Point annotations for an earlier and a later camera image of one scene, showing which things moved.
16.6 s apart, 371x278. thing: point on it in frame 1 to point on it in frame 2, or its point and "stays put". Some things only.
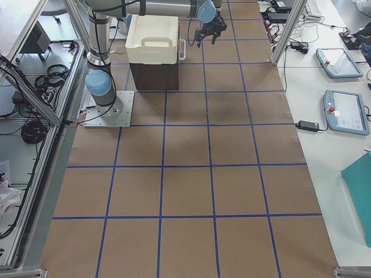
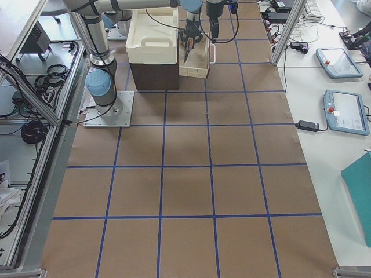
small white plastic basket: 181,50 to 214,54
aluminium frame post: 288,32 stays put
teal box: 358,179 stays put
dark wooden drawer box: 153,77 stays put
